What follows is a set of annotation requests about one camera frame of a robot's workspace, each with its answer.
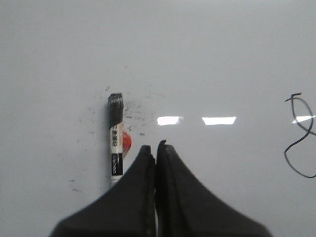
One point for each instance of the black white whiteboard marker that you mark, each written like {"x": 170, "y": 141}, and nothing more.
{"x": 115, "y": 108}

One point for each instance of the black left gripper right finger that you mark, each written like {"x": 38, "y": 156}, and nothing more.
{"x": 186, "y": 208}

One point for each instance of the white glossy whiteboard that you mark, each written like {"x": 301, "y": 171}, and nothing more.
{"x": 211, "y": 77}

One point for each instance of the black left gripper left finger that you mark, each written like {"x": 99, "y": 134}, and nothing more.
{"x": 125, "y": 210}

